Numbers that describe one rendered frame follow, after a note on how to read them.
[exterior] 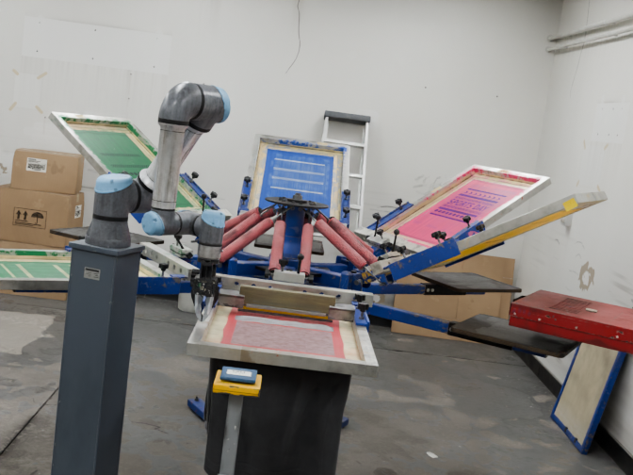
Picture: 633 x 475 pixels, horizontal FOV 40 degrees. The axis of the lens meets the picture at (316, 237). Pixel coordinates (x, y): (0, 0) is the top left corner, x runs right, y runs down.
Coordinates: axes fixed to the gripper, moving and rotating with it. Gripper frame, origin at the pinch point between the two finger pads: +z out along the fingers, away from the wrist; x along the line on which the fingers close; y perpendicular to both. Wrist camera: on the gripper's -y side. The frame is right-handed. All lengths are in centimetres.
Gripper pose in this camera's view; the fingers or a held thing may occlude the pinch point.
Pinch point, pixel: (202, 317)
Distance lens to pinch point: 285.9
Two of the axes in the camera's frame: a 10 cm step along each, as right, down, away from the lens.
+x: 9.9, 1.3, 0.4
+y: 0.2, 1.3, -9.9
